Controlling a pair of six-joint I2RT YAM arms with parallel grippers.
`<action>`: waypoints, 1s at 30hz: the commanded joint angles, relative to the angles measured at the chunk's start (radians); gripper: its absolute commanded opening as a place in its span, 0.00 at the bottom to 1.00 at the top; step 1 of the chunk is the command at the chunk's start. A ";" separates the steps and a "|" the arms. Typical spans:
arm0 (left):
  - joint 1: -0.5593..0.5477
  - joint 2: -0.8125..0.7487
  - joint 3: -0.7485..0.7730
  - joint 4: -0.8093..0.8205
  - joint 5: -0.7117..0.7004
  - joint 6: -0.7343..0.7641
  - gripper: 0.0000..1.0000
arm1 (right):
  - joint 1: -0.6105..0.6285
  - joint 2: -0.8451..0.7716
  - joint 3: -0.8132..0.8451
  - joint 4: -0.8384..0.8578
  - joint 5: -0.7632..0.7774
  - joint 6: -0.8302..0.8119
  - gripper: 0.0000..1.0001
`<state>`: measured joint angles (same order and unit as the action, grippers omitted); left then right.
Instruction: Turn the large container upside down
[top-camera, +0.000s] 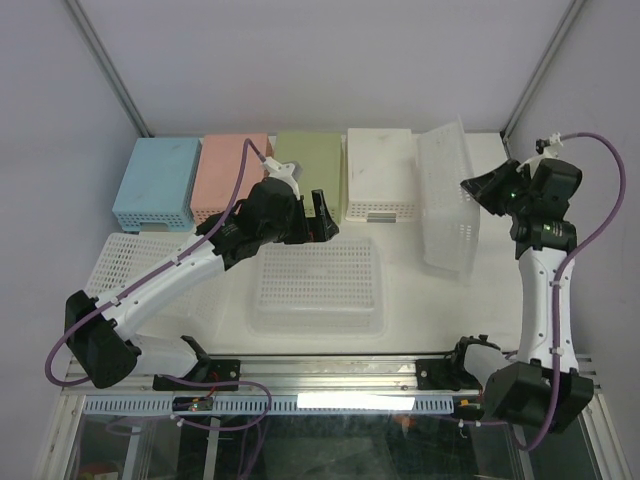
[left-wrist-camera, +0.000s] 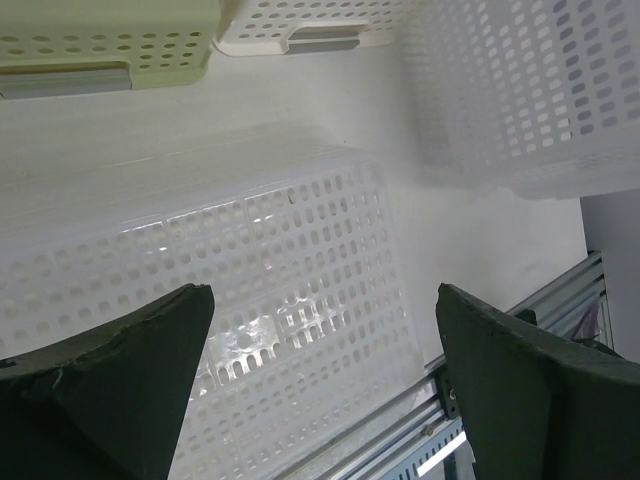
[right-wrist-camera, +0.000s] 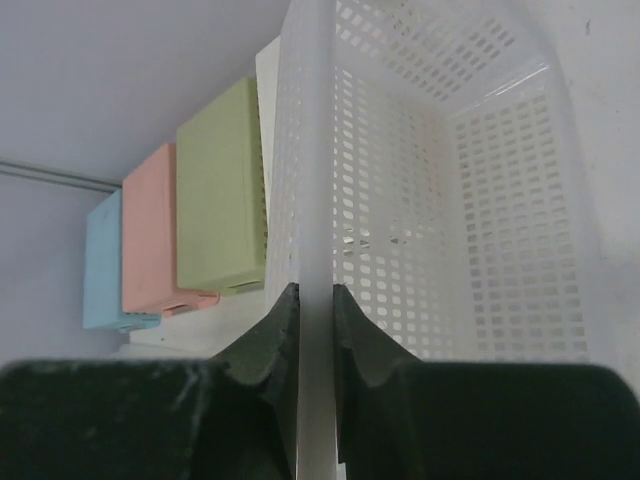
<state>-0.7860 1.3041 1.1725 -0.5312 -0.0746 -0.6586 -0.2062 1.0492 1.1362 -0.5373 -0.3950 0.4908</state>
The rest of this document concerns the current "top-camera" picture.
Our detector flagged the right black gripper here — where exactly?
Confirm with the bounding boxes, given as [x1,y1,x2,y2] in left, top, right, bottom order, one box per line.
[461,157,535,217]

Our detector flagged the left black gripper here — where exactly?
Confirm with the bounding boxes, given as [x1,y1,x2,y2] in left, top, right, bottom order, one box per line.
[261,190,339,246]

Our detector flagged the large white plastic container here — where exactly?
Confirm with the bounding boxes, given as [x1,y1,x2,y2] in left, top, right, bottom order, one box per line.
[416,119,480,284]

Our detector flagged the green plastic basket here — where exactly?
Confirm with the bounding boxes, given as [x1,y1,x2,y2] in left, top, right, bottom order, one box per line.
[274,131,343,224]

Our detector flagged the small white plastic basket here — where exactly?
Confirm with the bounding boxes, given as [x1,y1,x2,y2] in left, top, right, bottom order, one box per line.
[344,128,419,222]

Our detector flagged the pink plastic basket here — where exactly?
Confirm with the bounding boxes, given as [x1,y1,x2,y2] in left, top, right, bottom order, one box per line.
[190,133,272,225]

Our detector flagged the blue plastic basket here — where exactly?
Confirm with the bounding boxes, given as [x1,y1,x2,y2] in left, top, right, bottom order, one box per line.
[112,137,201,233]

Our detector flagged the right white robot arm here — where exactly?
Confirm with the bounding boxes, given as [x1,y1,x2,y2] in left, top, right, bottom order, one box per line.
[447,158,594,434]

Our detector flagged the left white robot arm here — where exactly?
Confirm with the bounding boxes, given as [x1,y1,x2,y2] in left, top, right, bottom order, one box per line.
[65,178,339,389]

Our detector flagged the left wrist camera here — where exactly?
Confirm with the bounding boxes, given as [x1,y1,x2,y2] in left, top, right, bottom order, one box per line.
[262,157,303,199]

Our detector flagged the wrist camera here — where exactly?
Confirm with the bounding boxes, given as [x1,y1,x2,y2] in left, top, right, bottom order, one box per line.
[516,132,564,175]
[262,157,303,199]

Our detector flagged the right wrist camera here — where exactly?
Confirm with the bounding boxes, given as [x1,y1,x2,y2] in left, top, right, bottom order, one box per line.
[516,132,564,175]

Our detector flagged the right aluminium frame post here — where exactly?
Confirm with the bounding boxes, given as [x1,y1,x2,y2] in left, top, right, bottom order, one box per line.
[500,0,589,144]

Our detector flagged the aluminium frame post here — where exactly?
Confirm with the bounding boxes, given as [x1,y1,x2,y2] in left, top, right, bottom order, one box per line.
[62,0,154,138]
[500,0,589,144]

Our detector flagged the aluminium mounting rail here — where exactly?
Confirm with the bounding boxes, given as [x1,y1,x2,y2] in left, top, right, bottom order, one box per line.
[64,353,599,396]

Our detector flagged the white slotted cable duct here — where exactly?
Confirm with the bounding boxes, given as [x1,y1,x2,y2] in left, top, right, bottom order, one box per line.
[84,392,454,416]

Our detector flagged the left aluminium frame post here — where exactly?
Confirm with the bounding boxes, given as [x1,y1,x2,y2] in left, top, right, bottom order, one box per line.
[62,0,154,138]

